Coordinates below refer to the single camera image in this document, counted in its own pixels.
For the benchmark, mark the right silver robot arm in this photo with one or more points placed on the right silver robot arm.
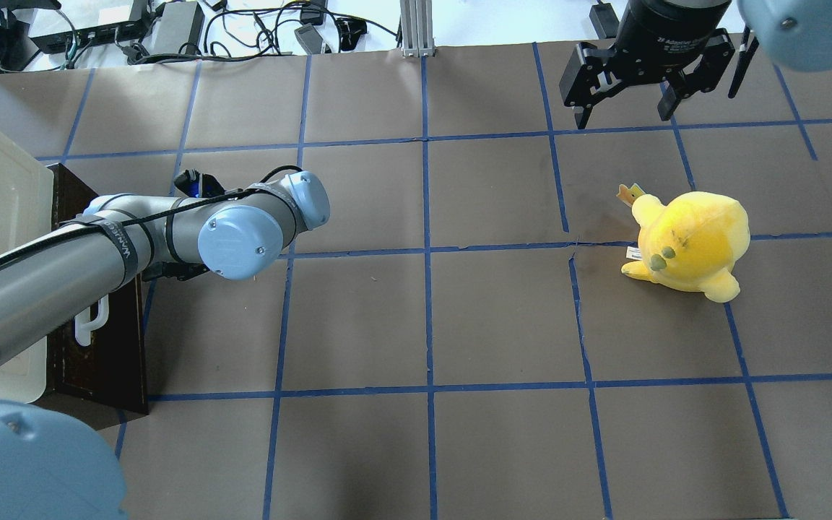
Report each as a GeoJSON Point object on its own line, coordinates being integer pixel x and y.
{"type": "Point", "coordinates": [794, 34]}

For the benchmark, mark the black power adapter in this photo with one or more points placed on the black power adapter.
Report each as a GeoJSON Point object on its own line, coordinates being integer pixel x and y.
{"type": "Point", "coordinates": [311, 41]}

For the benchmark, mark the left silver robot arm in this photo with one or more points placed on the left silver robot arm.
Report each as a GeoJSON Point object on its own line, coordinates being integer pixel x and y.
{"type": "Point", "coordinates": [52, 465]}

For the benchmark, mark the aluminium frame post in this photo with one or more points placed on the aluminium frame post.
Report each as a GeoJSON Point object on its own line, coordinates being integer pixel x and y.
{"type": "Point", "coordinates": [416, 29]}

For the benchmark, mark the dark wooden drawer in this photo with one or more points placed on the dark wooden drawer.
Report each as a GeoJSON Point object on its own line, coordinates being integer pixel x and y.
{"type": "Point", "coordinates": [104, 382]}

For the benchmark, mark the white drawer handle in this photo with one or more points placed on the white drawer handle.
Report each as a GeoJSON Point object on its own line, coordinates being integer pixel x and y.
{"type": "Point", "coordinates": [92, 318]}

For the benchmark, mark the yellow plush dinosaur toy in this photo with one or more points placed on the yellow plush dinosaur toy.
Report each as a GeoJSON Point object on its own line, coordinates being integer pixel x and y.
{"type": "Point", "coordinates": [690, 244]}

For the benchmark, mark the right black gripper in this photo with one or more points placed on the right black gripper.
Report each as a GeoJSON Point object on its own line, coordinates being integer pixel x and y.
{"type": "Point", "coordinates": [658, 32]}

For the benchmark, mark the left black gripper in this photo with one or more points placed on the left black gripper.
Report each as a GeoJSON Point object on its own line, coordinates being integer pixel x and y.
{"type": "Point", "coordinates": [179, 270]}

